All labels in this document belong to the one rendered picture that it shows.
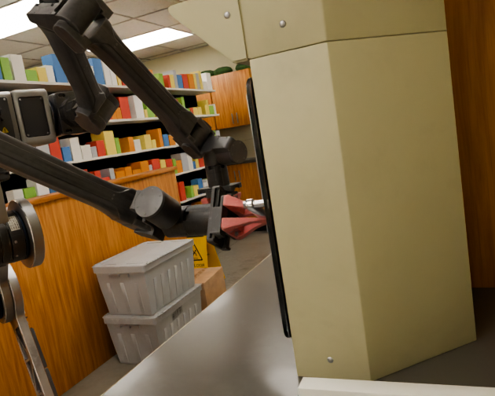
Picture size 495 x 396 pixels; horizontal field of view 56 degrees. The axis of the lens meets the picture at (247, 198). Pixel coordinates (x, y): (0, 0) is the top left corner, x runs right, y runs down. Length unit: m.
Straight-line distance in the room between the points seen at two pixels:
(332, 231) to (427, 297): 0.18
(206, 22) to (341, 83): 0.21
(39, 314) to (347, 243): 2.44
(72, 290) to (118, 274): 0.31
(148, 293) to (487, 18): 2.37
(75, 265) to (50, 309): 0.31
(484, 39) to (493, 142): 0.19
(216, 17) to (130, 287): 2.41
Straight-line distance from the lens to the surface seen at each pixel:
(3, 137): 0.83
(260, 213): 0.76
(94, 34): 1.02
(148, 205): 0.79
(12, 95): 1.44
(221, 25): 0.69
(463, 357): 0.79
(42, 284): 2.93
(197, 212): 0.82
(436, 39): 0.75
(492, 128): 0.99
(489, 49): 0.99
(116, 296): 3.06
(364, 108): 0.65
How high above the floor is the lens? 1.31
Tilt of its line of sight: 8 degrees down
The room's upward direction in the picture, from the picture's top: 9 degrees counter-clockwise
